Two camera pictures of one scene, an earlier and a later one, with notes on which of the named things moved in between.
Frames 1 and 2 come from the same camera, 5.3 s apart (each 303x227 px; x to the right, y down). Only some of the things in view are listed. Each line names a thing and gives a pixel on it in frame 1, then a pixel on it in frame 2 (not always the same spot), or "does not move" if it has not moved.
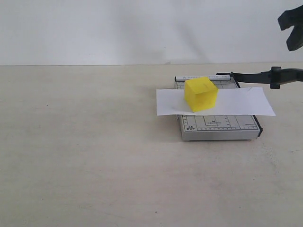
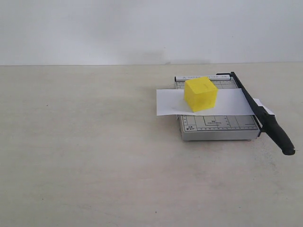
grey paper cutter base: x=214 y=127 does not move
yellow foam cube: x=200 y=93 does not move
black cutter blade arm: x=275 y=77 to x=270 y=124
